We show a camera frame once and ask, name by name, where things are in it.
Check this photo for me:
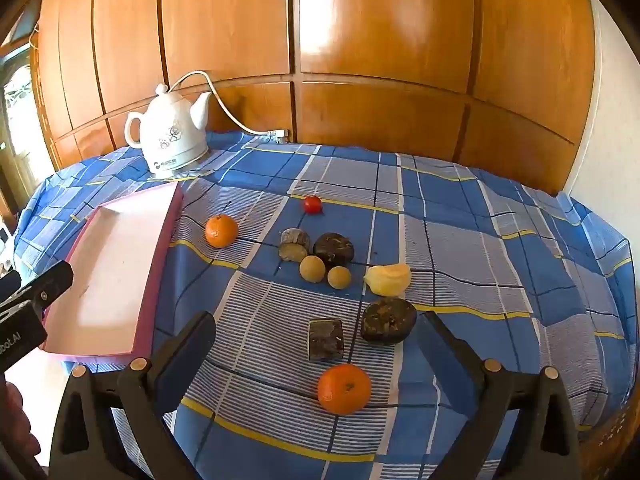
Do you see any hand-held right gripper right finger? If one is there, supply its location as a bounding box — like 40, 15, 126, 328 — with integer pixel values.
415, 310, 583, 480

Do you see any blue plaid bedsheet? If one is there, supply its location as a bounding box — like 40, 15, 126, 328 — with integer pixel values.
15, 130, 636, 480

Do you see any wooden door with glass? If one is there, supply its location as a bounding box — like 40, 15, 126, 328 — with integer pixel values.
0, 45, 38, 211

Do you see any pink rimmed white tray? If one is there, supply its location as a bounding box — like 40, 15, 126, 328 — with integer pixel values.
41, 181, 185, 359

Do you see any white kettle power cable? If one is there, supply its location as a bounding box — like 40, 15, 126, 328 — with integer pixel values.
169, 71, 290, 140

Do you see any large mandarin orange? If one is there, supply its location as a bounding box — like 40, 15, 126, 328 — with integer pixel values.
317, 364, 373, 416

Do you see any small mandarin orange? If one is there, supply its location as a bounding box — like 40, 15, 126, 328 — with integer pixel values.
205, 214, 239, 249

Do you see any wooden panelled wardrobe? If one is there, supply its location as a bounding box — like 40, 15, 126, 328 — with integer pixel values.
30, 0, 596, 196

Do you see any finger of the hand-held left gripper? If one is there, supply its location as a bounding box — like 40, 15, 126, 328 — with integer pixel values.
0, 260, 75, 322

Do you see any person's left hand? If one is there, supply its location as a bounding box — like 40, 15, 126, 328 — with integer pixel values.
0, 380, 42, 480

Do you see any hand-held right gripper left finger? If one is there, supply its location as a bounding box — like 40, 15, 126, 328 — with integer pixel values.
50, 311, 217, 480

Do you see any dark brown round fruit slice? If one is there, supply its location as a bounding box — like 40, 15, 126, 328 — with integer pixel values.
313, 232, 356, 267
360, 297, 418, 346

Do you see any yellow peeled fruit piece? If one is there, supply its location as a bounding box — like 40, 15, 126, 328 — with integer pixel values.
363, 263, 413, 297

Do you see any tan longan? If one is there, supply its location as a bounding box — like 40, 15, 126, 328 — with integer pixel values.
299, 255, 327, 282
327, 265, 352, 290

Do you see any white ceramic electric kettle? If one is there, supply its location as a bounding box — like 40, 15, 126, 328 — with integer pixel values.
124, 83, 213, 179

